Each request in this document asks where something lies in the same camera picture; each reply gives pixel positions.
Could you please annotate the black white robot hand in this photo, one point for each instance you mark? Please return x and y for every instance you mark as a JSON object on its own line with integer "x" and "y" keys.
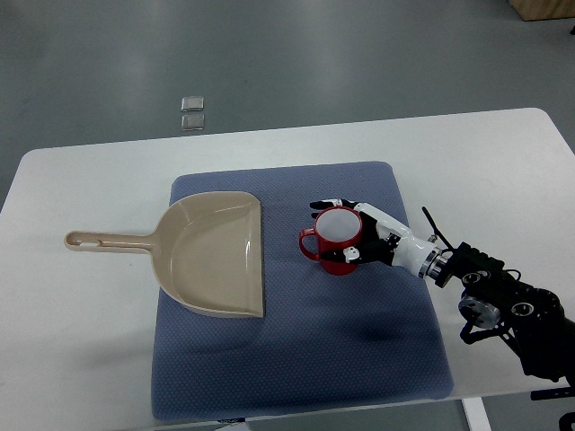
{"x": 386, "y": 240}

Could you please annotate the red cup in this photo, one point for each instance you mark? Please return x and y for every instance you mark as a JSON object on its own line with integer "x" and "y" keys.
{"x": 335, "y": 229}

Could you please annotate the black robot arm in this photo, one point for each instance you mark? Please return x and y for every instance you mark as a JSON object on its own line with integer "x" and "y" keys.
{"x": 495, "y": 302}

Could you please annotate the beige plastic dustpan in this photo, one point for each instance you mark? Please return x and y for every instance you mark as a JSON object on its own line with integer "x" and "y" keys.
{"x": 206, "y": 253}

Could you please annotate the blue fabric mat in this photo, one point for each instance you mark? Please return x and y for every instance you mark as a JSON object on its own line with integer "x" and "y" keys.
{"x": 371, "y": 337}

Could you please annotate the white table leg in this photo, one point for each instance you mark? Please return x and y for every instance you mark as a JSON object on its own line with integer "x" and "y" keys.
{"x": 475, "y": 414}

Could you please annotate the upper metal floor plate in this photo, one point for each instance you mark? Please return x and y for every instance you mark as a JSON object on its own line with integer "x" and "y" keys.
{"x": 192, "y": 103}

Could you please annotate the black device at edge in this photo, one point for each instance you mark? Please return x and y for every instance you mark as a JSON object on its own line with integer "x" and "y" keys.
{"x": 566, "y": 421}

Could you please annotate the wooden box corner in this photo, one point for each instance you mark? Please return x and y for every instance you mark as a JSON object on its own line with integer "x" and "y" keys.
{"x": 542, "y": 10}

